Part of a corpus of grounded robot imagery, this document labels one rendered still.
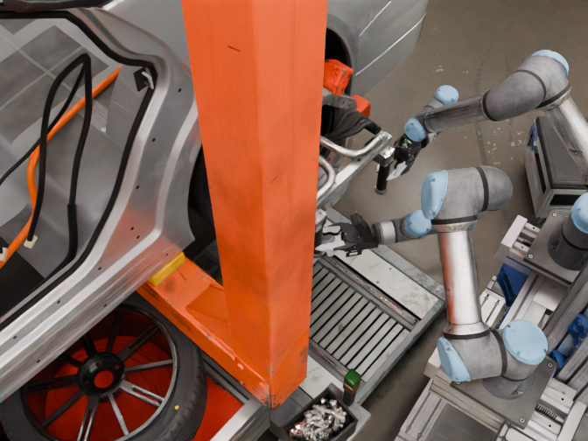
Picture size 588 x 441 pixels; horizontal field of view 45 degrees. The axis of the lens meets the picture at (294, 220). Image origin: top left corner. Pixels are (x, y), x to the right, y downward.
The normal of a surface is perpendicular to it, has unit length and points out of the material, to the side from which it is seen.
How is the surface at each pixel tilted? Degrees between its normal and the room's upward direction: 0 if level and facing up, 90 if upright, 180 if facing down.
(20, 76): 6
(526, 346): 8
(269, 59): 90
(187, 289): 0
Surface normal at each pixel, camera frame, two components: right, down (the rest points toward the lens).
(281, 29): 0.75, 0.55
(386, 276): 0.00, -0.57
